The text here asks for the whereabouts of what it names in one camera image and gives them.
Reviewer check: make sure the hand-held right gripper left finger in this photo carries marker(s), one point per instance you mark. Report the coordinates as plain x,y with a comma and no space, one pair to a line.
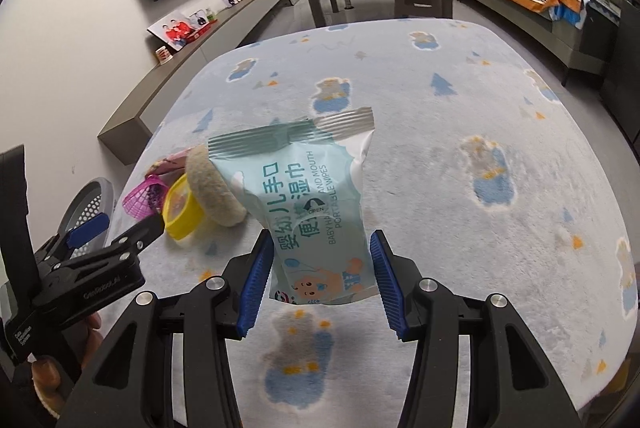
254,280

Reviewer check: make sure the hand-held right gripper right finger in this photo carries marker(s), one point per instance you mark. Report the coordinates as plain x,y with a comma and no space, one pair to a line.
387,288

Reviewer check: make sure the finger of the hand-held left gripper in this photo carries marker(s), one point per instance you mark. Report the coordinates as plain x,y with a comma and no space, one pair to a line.
90,228
142,235

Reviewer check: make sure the grey perforated plastic basket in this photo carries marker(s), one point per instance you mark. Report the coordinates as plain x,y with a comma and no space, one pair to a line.
92,200

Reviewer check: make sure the yellow plastic container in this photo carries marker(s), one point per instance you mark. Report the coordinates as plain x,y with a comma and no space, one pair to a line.
182,218

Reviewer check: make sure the beige round plush toy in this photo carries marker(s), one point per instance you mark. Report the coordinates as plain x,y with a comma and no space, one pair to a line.
210,193

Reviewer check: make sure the light blue wet wipes packet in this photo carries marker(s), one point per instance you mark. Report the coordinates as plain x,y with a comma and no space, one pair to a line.
310,208

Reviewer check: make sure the person's left hand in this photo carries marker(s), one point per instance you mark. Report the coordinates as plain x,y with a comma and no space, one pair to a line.
45,378

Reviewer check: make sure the pink snack wrapper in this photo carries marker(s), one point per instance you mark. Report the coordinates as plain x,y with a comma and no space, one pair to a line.
167,163

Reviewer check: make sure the grey floating TV cabinet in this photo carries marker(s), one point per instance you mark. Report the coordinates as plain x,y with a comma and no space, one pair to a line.
150,103

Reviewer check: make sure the light blue printed blanket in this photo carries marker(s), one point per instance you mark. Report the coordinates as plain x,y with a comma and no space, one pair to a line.
425,133

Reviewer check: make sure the white paper cup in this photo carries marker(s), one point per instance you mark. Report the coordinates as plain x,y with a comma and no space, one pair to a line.
162,55

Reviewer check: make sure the flat red box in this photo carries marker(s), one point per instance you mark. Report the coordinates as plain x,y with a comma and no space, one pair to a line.
202,34

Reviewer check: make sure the dark side cabinet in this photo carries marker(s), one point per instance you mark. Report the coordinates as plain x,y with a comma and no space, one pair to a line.
620,68

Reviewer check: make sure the blue cloth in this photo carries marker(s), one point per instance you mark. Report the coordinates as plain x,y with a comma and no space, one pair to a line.
567,13

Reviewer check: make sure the large photo frame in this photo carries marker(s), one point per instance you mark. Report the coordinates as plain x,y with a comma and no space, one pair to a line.
172,30

